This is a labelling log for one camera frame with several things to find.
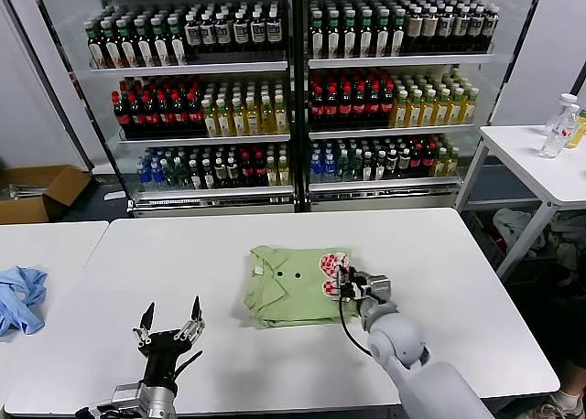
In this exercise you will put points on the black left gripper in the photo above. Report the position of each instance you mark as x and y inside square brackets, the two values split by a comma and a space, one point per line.
[165, 355]

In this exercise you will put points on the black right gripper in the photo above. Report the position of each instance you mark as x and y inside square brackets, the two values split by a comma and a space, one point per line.
[357, 287]

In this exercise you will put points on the light green polo shirt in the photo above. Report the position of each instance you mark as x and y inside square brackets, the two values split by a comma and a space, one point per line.
[284, 300]

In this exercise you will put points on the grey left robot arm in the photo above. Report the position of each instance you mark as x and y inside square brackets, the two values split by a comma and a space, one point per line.
[160, 400]

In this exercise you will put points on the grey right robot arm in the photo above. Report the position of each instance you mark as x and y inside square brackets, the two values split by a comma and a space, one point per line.
[412, 368]

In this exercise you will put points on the glass door beverage cooler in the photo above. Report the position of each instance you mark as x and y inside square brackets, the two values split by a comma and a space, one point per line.
[380, 198]
[206, 204]

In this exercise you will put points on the white cooler shelf board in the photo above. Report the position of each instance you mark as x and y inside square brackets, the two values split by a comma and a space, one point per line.
[187, 67]
[389, 132]
[206, 140]
[215, 191]
[398, 61]
[384, 185]

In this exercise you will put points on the green tinted water bottle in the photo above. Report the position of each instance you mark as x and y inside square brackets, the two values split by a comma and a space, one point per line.
[181, 176]
[355, 166]
[342, 167]
[169, 176]

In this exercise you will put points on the blue drink bottle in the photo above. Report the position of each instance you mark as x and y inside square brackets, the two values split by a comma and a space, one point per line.
[328, 168]
[145, 176]
[157, 176]
[316, 168]

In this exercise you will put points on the dark drink bottle white cap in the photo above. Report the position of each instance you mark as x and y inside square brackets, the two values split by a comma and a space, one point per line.
[220, 174]
[380, 166]
[233, 173]
[208, 176]
[404, 163]
[392, 164]
[195, 177]
[367, 167]

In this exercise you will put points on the yellow tea bottle white cap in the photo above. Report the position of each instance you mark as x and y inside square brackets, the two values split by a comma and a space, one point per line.
[272, 174]
[280, 121]
[284, 173]
[441, 164]
[224, 124]
[210, 124]
[252, 122]
[267, 121]
[238, 123]
[453, 163]

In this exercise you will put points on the red cap cola bottle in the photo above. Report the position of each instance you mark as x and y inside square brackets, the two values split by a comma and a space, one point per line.
[152, 118]
[181, 117]
[346, 110]
[360, 109]
[416, 160]
[374, 109]
[388, 108]
[260, 171]
[332, 110]
[196, 116]
[167, 118]
[317, 110]
[247, 172]
[429, 159]
[122, 119]
[137, 118]

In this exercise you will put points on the small white floor object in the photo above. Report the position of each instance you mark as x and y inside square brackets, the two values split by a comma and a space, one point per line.
[114, 195]

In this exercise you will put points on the crumpled light blue cloth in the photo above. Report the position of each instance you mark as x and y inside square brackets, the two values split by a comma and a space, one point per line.
[23, 300]

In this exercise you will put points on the yellow green tea bottle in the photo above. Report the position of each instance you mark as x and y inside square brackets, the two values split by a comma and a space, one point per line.
[455, 111]
[469, 110]
[414, 113]
[428, 112]
[441, 112]
[400, 113]

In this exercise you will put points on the pale grey cloth pile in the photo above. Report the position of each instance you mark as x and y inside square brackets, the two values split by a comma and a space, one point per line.
[515, 227]

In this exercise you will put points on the brown cardboard box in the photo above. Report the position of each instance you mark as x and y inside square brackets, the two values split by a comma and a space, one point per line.
[64, 185]

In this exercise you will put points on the bundle of metal rods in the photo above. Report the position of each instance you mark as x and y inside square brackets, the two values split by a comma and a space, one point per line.
[23, 192]

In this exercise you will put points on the white side table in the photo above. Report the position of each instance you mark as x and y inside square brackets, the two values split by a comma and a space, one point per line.
[517, 163]

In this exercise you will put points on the grey green cloth pile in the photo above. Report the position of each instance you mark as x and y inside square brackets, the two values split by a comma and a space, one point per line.
[567, 240]

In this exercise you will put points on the green cap white label bottle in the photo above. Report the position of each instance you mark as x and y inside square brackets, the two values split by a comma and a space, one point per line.
[317, 39]
[146, 49]
[382, 38]
[397, 37]
[97, 50]
[349, 39]
[113, 50]
[179, 47]
[333, 39]
[163, 48]
[129, 50]
[365, 39]

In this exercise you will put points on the clear bottle red label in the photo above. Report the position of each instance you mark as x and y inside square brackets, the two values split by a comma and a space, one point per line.
[556, 137]

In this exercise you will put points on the dark bottle navy label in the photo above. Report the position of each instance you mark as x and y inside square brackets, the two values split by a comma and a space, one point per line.
[461, 26]
[445, 27]
[490, 24]
[209, 35]
[241, 34]
[192, 37]
[476, 25]
[257, 33]
[274, 32]
[224, 35]

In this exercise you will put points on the person's bare leg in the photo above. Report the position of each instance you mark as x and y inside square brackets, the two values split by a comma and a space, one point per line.
[574, 378]

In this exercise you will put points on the dark bottle beige label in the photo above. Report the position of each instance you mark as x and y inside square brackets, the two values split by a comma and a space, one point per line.
[415, 28]
[430, 28]

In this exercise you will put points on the person's sneaker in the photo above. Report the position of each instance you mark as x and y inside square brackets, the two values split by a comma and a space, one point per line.
[565, 403]

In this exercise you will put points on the open glass cooler door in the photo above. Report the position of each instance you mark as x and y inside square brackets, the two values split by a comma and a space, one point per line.
[513, 48]
[64, 85]

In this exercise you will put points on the yellow drink bottle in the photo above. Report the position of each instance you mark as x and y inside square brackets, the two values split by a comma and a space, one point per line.
[578, 133]

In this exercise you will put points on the clear bottle white cap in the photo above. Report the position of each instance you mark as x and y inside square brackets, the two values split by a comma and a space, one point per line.
[567, 99]

